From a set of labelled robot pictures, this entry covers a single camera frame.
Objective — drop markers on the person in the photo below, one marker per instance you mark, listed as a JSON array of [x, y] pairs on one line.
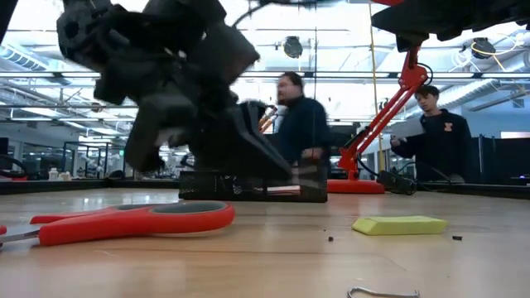
[[443, 140], [302, 124]]

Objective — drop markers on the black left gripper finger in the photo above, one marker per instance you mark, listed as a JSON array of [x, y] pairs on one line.
[[248, 153]]

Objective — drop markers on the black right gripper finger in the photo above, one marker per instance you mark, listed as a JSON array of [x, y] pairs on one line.
[[408, 22]]

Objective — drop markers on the yellow-green eraser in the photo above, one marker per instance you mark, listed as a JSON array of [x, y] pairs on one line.
[[397, 225]]

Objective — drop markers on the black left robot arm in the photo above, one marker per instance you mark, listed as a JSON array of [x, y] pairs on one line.
[[124, 41]]

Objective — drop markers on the red desk lamp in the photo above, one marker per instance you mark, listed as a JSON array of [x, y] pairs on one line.
[[356, 186]]

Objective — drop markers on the black ceiling fixture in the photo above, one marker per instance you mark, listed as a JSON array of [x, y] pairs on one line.
[[292, 46], [483, 48]]

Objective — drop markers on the black metal table frame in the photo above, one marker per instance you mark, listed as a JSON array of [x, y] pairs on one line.
[[83, 185]]

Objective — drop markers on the black mesh desk organizer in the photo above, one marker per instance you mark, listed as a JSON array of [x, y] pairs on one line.
[[215, 188]]

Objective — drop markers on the dark office partition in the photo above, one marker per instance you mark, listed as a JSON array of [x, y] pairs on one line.
[[505, 161]]

